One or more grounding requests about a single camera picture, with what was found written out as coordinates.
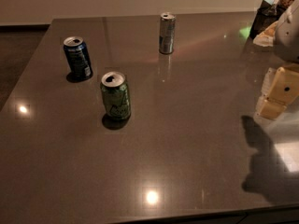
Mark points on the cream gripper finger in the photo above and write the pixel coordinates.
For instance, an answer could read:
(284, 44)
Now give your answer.
(268, 79)
(284, 90)

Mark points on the green soda can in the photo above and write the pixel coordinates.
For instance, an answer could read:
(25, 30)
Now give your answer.
(115, 95)

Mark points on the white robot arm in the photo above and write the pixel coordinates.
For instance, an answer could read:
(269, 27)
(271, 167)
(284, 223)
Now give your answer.
(286, 41)

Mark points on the tall silver can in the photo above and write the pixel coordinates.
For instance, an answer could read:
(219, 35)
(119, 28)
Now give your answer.
(167, 32)

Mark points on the blue soda can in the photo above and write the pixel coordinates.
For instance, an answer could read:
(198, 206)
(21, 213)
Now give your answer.
(77, 55)

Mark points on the black bag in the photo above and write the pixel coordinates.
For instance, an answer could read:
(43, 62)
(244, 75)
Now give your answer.
(262, 21)

